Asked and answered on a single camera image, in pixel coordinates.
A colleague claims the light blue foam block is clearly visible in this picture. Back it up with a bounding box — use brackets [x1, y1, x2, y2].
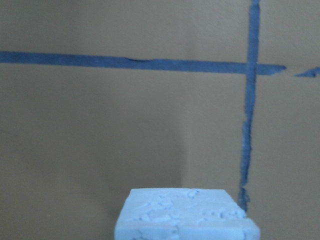
[114, 188, 261, 240]

